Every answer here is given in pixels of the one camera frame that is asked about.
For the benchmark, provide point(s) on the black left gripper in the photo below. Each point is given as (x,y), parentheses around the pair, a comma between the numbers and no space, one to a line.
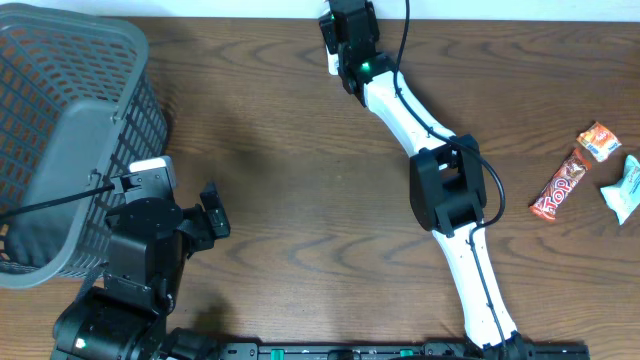
(206,232)

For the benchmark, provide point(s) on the grey plastic mesh basket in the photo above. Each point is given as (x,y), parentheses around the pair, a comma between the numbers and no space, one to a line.
(77,108)

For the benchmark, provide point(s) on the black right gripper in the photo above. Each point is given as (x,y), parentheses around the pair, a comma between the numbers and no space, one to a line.
(326,30)

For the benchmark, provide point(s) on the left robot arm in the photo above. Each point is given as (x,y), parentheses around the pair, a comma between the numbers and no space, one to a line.
(121,310)

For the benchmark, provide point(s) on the red chocolate bar wrapper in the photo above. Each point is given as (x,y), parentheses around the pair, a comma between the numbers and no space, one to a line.
(556,191)

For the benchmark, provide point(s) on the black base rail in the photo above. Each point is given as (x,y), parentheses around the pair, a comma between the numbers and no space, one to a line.
(400,351)

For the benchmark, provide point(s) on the orange snack packet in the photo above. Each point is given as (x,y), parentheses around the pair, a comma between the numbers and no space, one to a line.
(599,141)

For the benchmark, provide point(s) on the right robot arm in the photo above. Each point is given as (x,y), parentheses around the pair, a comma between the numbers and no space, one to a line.
(446,172)

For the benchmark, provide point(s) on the teal white tissue pack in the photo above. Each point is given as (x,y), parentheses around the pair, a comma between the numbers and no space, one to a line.
(623,197)

